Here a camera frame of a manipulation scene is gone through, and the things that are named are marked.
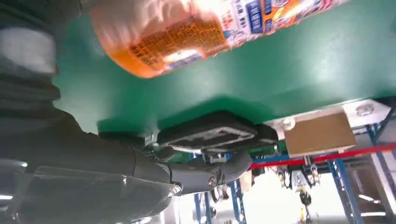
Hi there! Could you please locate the brown cardboard box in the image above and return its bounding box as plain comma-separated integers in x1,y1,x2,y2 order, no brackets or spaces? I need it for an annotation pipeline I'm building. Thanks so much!
284,112,358,158

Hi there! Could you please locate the blue metal frame post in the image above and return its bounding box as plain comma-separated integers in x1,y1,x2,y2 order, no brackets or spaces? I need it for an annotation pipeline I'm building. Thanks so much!
229,179,248,224
327,159,366,224

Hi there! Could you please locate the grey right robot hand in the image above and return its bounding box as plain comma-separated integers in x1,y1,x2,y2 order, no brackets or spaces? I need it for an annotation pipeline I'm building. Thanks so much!
0,107,253,224

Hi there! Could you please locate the red bar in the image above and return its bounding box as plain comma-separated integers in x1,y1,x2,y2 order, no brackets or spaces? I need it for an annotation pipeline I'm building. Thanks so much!
250,143,396,170

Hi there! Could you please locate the orange drink bottle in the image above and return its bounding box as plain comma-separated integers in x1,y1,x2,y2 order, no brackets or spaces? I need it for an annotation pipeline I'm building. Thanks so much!
90,0,349,79

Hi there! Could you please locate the green table mat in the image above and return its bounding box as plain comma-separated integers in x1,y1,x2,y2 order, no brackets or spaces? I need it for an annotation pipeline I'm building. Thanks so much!
52,0,396,155

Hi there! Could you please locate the black foam carrying case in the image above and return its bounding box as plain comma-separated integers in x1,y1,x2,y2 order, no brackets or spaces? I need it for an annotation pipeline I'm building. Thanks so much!
156,111,279,154

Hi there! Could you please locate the white table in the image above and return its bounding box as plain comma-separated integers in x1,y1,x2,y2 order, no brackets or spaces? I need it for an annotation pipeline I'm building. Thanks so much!
264,99,392,141

